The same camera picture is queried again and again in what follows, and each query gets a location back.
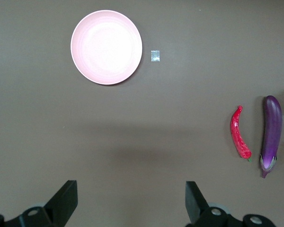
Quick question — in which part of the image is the purple eggplant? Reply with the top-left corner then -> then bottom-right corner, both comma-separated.
259,95 -> 283,178

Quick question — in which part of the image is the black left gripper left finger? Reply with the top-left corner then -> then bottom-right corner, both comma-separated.
0,180 -> 78,227

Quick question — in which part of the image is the pink round plate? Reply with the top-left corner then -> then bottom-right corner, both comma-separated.
70,9 -> 143,85

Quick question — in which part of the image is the red chili pepper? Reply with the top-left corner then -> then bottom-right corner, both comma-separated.
230,105 -> 253,163

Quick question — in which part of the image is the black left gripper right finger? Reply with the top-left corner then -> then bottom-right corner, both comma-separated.
186,181 -> 275,227

